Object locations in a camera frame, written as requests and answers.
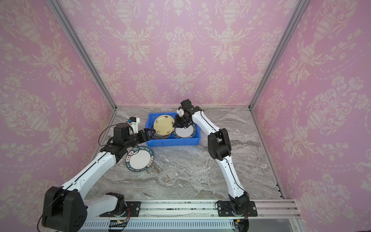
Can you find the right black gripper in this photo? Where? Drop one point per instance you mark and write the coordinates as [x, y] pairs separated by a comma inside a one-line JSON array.
[[182, 120]]

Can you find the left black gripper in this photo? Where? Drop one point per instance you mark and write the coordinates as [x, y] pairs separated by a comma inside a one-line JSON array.
[[146, 130]]

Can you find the green rim plate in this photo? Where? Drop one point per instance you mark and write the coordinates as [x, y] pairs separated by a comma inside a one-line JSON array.
[[139, 159], [185, 133]]

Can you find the cream floral plate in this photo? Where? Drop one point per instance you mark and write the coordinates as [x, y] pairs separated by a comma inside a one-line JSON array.
[[163, 125]]

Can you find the teal patterned plate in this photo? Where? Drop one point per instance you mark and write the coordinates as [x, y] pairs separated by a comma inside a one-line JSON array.
[[158, 136]]

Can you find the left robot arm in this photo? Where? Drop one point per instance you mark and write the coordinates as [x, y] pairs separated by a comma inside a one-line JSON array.
[[65, 208]]

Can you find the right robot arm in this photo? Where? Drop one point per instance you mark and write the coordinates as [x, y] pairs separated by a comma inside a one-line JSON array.
[[219, 148]]

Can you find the blue plastic bin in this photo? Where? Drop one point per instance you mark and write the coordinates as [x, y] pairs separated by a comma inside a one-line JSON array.
[[171, 140]]

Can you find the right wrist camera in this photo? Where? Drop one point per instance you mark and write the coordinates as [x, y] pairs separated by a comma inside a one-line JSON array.
[[180, 112]]

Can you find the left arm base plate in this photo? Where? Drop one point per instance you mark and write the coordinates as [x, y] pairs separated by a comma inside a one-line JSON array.
[[127, 209]]

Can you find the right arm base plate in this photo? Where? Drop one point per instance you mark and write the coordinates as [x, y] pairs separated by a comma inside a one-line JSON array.
[[229, 209]]

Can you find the aluminium front rail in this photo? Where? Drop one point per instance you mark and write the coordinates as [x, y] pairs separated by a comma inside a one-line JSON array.
[[201, 215]]

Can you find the left aluminium corner post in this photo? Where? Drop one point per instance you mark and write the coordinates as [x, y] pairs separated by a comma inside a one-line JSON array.
[[71, 32]]

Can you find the aluminium corner post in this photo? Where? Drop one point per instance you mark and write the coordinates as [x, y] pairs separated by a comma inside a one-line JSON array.
[[71, 32], [287, 33]]

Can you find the right aluminium corner post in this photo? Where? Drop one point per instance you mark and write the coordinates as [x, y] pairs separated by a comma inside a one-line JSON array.
[[287, 33]]

